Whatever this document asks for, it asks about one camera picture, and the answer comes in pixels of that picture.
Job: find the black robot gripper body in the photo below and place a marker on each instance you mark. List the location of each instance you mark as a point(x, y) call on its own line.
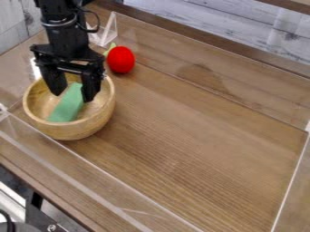
point(68, 53)

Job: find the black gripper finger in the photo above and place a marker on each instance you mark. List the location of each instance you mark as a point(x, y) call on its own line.
point(55, 79)
point(92, 80)

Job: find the green rectangular block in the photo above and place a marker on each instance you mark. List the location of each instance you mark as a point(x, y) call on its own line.
point(70, 105)

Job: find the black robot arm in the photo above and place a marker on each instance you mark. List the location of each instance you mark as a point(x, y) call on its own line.
point(64, 10)

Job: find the brown wooden bowl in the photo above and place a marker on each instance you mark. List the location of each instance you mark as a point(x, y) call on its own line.
point(41, 101)

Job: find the red felt ball with leaf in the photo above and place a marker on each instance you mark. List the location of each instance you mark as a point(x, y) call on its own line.
point(121, 58)

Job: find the clear acrylic corner bracket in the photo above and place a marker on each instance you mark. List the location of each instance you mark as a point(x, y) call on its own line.
point(108, 32)

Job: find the clear acrylic front wall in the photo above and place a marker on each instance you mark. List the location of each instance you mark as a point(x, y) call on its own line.
point(97, 199)

